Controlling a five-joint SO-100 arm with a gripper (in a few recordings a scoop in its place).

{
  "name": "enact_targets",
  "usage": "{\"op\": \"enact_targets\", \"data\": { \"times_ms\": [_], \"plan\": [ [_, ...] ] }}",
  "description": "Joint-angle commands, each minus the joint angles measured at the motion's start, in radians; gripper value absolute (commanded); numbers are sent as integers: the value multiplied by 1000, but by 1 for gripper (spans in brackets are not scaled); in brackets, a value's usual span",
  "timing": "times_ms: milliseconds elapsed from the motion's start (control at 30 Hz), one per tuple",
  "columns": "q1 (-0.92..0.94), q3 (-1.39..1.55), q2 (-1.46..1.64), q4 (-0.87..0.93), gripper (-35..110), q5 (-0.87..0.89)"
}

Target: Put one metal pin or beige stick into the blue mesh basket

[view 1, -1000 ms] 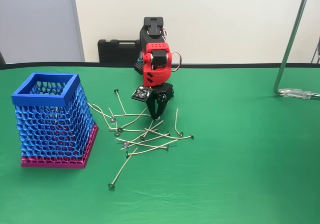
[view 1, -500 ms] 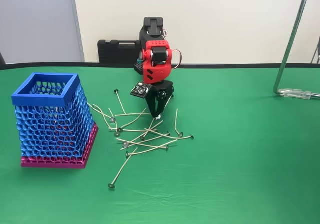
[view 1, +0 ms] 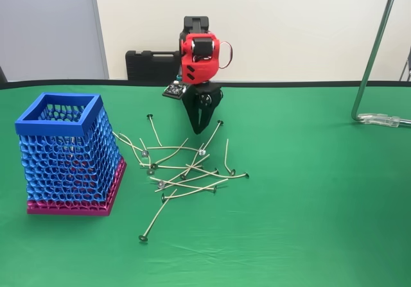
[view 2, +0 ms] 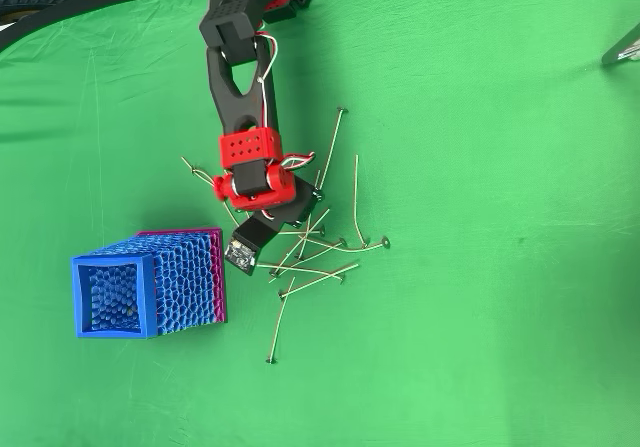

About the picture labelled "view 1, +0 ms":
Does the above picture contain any blue magenta lattice basket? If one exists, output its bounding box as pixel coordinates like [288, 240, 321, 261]
[14, 92, 128, 218]

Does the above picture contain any black plastic tool case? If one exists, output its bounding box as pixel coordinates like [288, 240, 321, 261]
[124, 49, 182, 86]

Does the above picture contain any green table cloth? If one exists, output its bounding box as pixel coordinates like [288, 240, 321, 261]
[0, 80, 411, 287]

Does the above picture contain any clear plastic stand clamp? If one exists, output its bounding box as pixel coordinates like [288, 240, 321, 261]
[358, 112, 402, 128]

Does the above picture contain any chrome metal stand pole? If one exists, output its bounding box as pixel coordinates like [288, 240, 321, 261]
[351, 0, 411, 125]

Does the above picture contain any small camera board on bracket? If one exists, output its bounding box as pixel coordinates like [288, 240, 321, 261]
[161, 80, 188, 101]

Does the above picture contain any red white wrist servo cable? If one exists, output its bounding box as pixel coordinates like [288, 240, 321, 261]
[219, 40, 234, 71]

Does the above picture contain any metal chair frame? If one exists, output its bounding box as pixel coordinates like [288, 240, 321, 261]
[399, 45, 411, 83]

